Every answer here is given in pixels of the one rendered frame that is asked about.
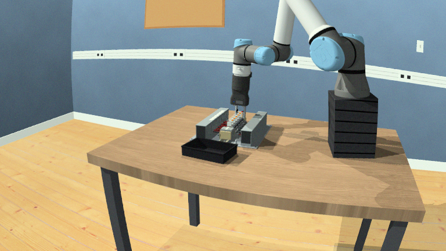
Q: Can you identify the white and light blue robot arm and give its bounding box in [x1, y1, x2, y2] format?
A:
[233, 0, 370, 98]

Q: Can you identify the grey panel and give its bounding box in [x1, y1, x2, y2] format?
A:
[189, 107, 272, 149]

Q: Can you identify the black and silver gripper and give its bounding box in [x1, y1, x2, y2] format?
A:
[230, 64, 252, 119]

